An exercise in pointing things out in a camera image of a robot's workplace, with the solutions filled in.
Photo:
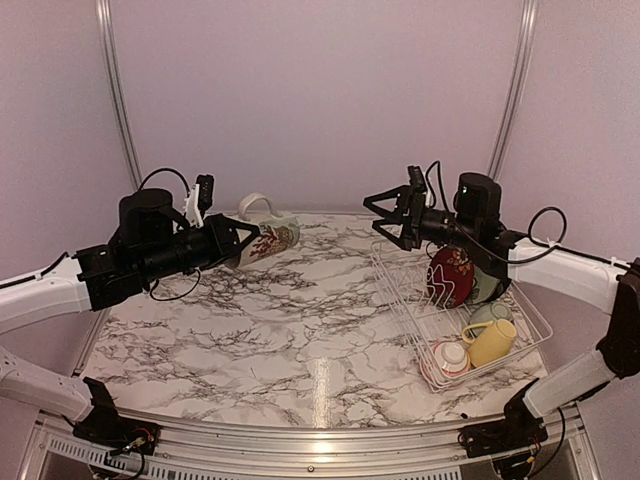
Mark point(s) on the white red patterned bowl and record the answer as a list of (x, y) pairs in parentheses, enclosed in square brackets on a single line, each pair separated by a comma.
[(448, 359)]

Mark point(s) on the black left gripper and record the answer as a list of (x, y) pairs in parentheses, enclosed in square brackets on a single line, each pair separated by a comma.
[(223, 247)]

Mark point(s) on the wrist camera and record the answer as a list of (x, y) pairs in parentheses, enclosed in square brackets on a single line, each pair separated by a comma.
[(419, 181), (200, 197)]

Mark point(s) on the red floral plate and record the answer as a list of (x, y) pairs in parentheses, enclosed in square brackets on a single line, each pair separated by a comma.
[(451, 277)]

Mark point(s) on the white coral pattern mug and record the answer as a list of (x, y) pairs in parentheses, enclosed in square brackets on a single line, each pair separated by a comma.
[(279, 230)]

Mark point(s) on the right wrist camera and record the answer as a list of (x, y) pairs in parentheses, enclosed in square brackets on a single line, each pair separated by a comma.
[(419, 181)]

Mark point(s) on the left aluminium frame post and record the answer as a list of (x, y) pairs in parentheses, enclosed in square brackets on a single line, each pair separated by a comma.
[(115, 85)]

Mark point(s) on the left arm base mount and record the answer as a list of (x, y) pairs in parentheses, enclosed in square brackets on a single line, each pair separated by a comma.
[(104, 425)]

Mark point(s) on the pale green plate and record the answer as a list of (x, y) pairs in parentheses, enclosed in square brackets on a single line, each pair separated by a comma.
[(482, 287)]

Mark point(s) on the right aluminium frame post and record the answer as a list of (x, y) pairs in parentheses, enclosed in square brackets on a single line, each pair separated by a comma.
[(516, 87)]

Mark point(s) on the black striped rim plate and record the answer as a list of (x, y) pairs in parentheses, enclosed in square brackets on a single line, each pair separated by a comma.
[(500, 289)]

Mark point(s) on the pale green bowl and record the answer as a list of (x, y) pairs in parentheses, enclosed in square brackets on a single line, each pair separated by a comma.
[(488, 312)]

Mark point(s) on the aluminium frame post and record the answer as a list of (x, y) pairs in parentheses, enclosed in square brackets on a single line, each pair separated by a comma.
[(516, 87), (115, 85)]

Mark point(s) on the yellow ceramic mug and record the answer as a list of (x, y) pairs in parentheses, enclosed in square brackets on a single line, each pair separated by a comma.
[(488, 341)]

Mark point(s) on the front aluminium table rail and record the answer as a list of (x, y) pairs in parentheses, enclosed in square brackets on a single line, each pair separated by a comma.
[(197, 450)]

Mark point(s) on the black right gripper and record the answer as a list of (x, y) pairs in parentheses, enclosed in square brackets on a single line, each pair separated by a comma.
[(414, 202)]

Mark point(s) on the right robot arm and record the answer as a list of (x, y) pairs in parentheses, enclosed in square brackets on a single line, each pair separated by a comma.
[(472, 223)]

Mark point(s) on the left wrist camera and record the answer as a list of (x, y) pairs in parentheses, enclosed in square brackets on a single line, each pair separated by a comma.
[(200, 197)]

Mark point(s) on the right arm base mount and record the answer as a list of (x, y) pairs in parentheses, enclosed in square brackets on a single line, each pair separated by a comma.
[(517, 429)]

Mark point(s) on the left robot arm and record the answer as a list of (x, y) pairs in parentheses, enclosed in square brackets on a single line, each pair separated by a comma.
[(153, 241)]

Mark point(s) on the white wire dish rack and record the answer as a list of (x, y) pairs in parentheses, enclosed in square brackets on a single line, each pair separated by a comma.
[(413, 291)]

